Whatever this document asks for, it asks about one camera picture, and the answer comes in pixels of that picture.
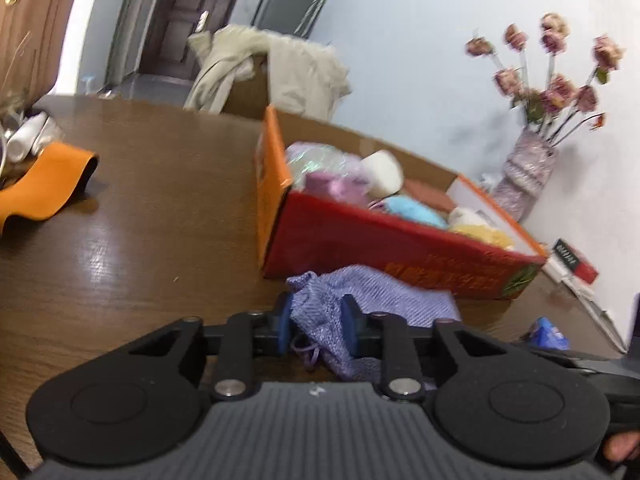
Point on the red cardboard box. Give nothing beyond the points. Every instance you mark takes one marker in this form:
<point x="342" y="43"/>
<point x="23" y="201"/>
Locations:
<point x="350" y="245"/>

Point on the white round sponge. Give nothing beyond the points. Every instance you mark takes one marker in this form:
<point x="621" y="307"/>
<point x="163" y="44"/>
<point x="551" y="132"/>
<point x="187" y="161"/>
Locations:
<point x="382" y="172"/>

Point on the iridescent plastic bag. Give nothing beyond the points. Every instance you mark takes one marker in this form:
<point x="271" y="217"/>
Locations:
<point x="320" y="157"/>

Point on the red black small box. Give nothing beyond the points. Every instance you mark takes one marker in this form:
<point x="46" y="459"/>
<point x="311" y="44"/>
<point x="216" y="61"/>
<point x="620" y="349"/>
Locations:
<point x="580" y="265"/>

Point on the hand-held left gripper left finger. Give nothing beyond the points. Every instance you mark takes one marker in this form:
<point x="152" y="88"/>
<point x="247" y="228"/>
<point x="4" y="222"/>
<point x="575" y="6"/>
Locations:
<point x="285" y="325"/>

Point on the pink artificial flowers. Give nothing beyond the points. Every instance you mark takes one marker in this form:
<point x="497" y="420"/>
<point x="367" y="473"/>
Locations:
<point x="555" y="97"/>

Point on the blue tissue packet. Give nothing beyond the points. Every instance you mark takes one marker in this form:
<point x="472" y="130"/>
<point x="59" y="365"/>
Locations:
<point x="547" y="335"/>

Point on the dark brown entrance door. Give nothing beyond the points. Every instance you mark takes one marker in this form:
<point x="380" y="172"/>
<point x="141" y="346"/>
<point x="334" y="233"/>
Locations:
<point x="185" y="15"/>

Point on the light blue plush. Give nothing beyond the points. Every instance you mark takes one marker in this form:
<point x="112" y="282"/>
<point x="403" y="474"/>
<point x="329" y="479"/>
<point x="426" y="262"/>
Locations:
<point x="412" y="210"/>

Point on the grey interior door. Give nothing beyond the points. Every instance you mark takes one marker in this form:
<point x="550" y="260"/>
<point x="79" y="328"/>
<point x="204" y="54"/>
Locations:
<point x="125" y="20"/>

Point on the beige coat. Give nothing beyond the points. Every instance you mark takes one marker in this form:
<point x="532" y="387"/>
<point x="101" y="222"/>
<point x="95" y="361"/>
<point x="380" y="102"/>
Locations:
<point x="300" y="75"/>

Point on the white plush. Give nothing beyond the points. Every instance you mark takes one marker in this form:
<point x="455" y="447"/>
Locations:
<point x="467" y="216"/>

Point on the yellow plush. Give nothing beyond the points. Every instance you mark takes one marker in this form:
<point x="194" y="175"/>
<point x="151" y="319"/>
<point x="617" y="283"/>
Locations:
<point x="485" y="235"/>

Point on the purple woven pouch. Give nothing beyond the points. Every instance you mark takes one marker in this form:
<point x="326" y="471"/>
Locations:
<point x="400" y="295"/>

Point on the person's right hand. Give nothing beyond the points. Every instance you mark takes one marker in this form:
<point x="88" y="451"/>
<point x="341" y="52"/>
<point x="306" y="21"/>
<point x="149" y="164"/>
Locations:
<point x="622" y="452"/>

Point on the purple fluffy cloth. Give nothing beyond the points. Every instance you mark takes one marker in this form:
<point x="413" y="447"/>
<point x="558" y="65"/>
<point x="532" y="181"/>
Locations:
<point x="332" y="187"/>

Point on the grey refrigerator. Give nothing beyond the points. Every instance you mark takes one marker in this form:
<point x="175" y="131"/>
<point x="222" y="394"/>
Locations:
<point x="290" y="5"/>

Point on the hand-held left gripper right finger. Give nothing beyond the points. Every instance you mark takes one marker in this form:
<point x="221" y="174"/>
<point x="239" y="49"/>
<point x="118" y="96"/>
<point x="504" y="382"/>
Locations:
<point x="350" y="327"/>

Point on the orange curved holder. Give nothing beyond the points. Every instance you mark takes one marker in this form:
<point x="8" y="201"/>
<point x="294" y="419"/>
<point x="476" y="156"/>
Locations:
<point x="45" y="185"/>

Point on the pink textured vase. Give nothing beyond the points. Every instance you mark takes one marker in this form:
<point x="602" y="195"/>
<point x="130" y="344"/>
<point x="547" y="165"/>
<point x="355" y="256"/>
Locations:
<point x="525" y="175"/>

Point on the brown cardboard box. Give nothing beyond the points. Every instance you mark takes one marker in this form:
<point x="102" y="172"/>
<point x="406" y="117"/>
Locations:
<point x="250" y="92"/>

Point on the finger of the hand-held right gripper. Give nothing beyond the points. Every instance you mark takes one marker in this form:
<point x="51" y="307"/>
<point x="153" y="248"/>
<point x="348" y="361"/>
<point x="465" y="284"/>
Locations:
<point x="590" y="364"/>

